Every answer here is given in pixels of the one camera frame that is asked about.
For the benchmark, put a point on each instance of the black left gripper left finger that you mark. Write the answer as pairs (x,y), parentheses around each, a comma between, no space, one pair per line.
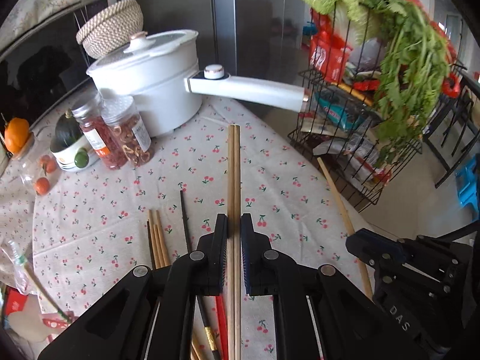
(198,273)

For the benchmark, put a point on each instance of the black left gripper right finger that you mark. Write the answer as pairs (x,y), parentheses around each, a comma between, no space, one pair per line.
(268,272)

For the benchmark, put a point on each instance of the light wooden chopstick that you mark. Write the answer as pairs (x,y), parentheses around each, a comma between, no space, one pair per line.
(230,249)

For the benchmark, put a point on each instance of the black chopstick with gold band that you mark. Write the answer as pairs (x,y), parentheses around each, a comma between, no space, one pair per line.
(208,330)

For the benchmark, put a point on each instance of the dark brown chopstick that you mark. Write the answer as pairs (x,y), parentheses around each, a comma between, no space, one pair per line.
(150,245)

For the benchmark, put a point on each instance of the blue plastic stool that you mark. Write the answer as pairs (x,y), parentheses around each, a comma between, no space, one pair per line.
(467,185)

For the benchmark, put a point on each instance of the cherry print tablecloth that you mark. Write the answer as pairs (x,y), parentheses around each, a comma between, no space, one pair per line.
(90,229)

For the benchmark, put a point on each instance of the wooden skewer with green tip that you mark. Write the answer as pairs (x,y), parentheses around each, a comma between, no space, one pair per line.
(42,291)

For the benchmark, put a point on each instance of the white bowl with green fruit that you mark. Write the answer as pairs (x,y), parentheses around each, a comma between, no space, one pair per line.
(75,158)

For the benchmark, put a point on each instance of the blue snack package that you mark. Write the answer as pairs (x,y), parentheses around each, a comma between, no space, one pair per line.
(346,113)

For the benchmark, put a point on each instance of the jar of dried fruit rings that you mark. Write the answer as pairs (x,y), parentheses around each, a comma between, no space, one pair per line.
(124,121)

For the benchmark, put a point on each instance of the clear plastic bottle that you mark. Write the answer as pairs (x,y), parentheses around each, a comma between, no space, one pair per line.
(23,281)

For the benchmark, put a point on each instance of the clear jar with kumquats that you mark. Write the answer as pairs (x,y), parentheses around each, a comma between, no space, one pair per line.
(38,168)

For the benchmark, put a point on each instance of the dark green squash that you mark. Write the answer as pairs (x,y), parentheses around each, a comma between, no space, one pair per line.
(67,130)

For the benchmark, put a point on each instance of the jar of red goji berries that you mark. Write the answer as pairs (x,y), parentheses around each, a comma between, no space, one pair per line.
(87,112)

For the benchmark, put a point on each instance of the leafy green vegetables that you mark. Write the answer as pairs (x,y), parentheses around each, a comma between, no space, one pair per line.
(412,72)

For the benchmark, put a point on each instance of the red plastic bag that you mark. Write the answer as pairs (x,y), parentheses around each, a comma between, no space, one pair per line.
(400,47)

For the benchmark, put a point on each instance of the orange fruit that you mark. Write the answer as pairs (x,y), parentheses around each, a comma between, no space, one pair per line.
(16,134)

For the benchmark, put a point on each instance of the stainless steel refrigerator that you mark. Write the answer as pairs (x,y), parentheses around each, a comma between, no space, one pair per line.
(249,38)

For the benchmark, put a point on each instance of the woven rattan basket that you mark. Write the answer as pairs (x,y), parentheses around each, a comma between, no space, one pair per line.
(111,29)

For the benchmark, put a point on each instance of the black microwave oven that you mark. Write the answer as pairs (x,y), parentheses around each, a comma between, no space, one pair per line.
(44,67)

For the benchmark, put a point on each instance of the napa cabbage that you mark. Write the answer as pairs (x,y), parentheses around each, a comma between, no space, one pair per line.
(350,20)

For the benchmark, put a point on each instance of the black metal chair frame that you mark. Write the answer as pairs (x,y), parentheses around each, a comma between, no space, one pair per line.
(451,133)

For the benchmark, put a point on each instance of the black wire basket rack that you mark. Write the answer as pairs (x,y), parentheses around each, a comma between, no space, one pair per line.
(350,157)

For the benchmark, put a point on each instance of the white electric pot with handle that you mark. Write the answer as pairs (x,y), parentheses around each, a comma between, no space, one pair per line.
(162,74)

